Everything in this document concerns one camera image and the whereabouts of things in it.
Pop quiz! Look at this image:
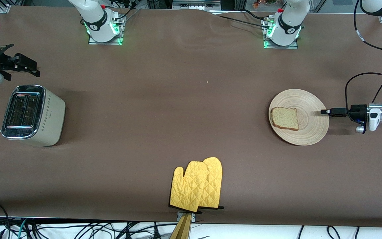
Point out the round wooden plate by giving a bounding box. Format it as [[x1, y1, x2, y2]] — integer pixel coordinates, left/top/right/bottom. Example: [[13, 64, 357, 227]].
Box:
[[268, 89, 330, 146]]

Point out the slice of bread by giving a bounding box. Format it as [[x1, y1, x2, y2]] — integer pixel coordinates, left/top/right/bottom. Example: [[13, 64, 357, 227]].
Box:
[[270, 107, 300, 131]]

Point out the white chrome toaster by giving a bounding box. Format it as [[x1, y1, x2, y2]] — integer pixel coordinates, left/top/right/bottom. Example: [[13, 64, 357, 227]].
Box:
[[1, 84, 66, 147]]

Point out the silver aluminium extrusion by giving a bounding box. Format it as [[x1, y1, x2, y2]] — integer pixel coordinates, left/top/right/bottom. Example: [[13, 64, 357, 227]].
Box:
[[0, 0, 26, 14]]

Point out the colourful background object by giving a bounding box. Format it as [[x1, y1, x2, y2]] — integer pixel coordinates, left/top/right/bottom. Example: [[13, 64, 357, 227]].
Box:
[[252, 0, 286, 9]]

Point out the yellow quilted oven mitt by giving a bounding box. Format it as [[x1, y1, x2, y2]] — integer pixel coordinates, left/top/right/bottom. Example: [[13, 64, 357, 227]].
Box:
[[169, 161, 209, 213], [198, 157, 225, 210]]

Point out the brown table cover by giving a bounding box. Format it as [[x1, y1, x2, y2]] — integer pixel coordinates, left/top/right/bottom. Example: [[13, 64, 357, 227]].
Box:
[[0, 6, 382, 228]]

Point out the wooden stick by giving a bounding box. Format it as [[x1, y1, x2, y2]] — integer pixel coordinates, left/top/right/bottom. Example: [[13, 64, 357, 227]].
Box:
[[169, 213, 192, 239]]

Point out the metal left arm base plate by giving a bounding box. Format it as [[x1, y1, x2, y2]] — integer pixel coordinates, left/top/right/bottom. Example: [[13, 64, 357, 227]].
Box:
[[262, 18, 299, 49]]

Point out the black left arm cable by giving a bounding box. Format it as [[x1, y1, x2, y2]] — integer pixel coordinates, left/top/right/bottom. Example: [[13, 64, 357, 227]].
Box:
[[345, 0, 382, 110]]

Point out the short black cable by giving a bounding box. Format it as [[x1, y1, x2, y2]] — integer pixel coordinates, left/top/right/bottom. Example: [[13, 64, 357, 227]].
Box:
[[241, 9, 273, 21]]

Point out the long black cable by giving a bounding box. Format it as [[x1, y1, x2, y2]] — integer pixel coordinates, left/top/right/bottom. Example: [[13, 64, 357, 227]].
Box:
[[211, 14, 273, 30]]

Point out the teal cable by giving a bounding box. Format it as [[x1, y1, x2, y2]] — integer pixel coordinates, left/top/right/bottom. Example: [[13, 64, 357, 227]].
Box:
[[18, 218, 29, 239]]

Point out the aluminium frame rail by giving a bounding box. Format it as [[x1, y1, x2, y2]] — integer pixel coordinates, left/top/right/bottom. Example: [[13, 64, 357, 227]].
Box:
[[172, 0, 222, 10]]

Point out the small metal bracket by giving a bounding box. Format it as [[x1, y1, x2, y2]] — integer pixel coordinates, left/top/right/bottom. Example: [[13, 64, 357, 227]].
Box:
[[177, 212, 196, 223]]

